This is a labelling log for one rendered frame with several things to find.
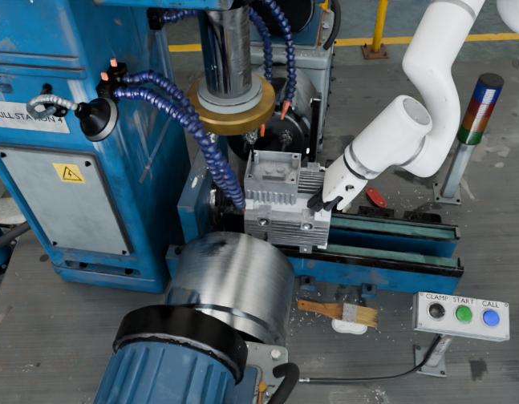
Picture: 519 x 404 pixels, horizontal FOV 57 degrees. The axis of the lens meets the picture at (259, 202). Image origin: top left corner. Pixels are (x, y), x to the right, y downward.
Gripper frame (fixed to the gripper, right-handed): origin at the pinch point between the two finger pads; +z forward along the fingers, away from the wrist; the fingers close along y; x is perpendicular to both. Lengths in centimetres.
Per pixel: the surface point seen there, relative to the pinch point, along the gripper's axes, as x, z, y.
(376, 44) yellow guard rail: -74, 75, 245
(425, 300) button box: -21.6, -9.0, -19.7
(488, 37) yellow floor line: -149, 41, 279
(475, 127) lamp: -33, -18, 33
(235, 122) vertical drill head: 26.0, -11.6, -2.4
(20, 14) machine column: 63, -19, -12
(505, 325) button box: -34.9, -15.6, -22.2
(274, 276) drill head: 6.6, 1.1, -22.1
